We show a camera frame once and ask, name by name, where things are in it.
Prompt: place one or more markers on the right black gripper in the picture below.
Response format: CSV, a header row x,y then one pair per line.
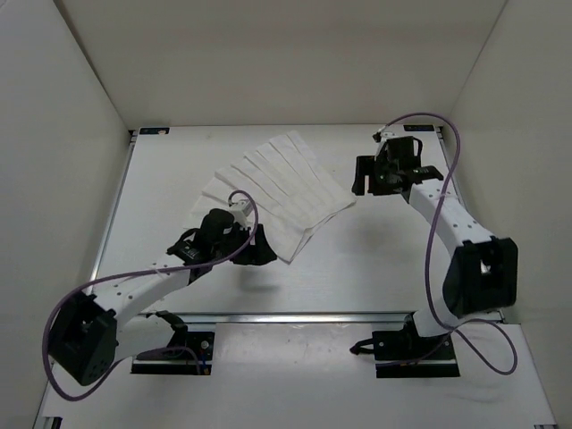
x,y
366,166

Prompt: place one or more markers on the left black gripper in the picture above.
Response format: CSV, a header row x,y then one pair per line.
x,y
261,252

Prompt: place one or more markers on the white pleated skirt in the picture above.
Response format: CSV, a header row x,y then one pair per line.
x,y
294,194

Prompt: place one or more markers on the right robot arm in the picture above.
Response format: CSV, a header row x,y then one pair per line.
x,y
482,275

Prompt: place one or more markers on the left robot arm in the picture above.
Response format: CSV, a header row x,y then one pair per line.
x,y
90,333

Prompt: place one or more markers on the right blue corner label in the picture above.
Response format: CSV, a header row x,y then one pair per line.
x,y
418,128

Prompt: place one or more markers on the blue corner label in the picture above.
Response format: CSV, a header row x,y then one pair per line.
x,y
154,131
418,128

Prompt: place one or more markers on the left blue corner label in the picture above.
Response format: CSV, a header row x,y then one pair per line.
x,y
154,131

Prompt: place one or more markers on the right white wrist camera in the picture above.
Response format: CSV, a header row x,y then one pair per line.
x,y
380,137

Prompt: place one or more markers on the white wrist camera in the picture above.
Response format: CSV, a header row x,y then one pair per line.
x,y
380,137
240,211

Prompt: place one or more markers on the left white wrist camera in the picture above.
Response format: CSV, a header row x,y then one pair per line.
x,y
240,211

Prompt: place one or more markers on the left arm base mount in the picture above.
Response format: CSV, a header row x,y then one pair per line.
x,y
190,350

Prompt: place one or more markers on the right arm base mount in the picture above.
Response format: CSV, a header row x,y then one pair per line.
x,y
404,354

